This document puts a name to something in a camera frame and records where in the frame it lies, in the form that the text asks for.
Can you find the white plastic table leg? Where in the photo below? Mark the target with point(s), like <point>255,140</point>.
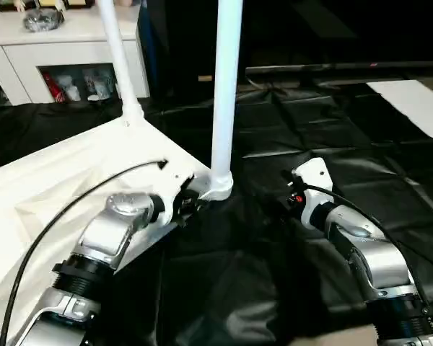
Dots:
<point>225,90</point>
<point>119,54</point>

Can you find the white plastic table top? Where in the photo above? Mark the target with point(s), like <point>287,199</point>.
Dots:
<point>57,187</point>

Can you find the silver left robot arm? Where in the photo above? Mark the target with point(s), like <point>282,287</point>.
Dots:
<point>108,223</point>

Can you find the black work mat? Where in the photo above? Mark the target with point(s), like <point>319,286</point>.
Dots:
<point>346,162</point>

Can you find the small yellow label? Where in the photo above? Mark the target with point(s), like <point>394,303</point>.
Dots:
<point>205,78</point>

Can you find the long black bar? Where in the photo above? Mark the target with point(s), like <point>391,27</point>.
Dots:
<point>346,67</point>

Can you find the flat white sheet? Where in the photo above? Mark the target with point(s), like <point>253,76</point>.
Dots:
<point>415,104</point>

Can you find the white bottle behind glass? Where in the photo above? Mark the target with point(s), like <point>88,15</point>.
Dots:
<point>73,93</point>

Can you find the red packet behind glass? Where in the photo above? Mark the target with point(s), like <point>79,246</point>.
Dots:
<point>53,88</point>

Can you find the white glass-door cabinet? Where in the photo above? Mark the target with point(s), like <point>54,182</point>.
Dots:
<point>75,43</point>

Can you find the patterned bowl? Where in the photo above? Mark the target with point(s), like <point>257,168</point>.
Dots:
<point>44,21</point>

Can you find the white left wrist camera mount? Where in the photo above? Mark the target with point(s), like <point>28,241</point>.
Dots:
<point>173,194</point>

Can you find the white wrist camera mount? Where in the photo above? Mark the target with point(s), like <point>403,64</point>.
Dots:
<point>173,194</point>
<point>315,180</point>

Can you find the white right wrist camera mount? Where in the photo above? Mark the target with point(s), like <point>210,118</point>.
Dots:
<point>315,180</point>

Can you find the dark blue upright post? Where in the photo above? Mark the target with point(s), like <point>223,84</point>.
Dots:
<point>146,47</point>

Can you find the dark picture frame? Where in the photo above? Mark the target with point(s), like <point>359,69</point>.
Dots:
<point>9,4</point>
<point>78,3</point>
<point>47,3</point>

